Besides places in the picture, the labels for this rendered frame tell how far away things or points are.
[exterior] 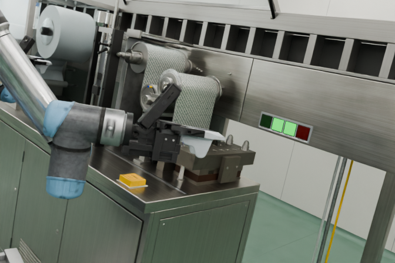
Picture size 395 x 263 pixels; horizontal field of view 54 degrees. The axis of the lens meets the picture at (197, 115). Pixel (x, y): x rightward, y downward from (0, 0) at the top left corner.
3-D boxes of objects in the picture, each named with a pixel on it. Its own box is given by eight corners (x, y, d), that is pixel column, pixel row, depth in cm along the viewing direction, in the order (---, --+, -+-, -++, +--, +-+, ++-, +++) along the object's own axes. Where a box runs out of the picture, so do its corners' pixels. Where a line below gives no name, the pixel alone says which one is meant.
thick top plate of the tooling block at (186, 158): (164, 157, 157) (167, 142, 156) (226, 153, 186) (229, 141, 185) (191, 170, 147) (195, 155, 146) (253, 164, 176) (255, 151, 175)
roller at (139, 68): (127, 70, 184) (132, 41, 182) (166, 76, 203) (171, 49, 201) (145, 75, 175) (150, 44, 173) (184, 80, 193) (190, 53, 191)
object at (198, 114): (167, 142, 162) (176, 99, 160) (205, 141, 179) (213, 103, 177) (168, 142, 162) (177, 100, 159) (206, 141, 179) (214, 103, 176)
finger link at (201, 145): (221, 160, 83) (178, 153, 82) (226, 133, 83) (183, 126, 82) (223, 162, 80) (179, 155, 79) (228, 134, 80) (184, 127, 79)
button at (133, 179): (118, 180, 140) (119, 174, 139) (134, 178, 145) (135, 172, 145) (129, 187, 135) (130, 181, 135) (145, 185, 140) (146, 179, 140)
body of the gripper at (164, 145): (173, 158, 86) (119, 150, 84) (180, 120, 86) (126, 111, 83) (179, 164, 79) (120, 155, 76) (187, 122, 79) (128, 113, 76)
